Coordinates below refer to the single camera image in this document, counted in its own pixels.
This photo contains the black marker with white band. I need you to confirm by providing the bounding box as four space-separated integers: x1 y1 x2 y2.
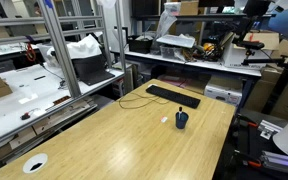
178 107 182 120

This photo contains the small white paper tag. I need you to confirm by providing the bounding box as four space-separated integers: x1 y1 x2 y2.
161 116 168 123

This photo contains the black computer keyboard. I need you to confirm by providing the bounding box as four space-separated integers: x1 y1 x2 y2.
146 85 200 109

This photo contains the dark blue plastic cup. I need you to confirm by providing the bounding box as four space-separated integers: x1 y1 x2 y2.
175 112 189 129

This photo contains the black storage bin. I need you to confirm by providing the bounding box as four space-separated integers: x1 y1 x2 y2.
128 35 152 54

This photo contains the black laptop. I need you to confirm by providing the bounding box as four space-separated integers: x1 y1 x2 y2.
72 55 113 86

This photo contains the white cloth on shelf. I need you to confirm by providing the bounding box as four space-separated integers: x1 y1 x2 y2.
46 33 103 64

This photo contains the black keyboard cable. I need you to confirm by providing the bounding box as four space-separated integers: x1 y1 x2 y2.
118 92 170 110

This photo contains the aluminium frame shelving rack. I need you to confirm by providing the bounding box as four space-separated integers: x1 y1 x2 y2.
0 0 125 145

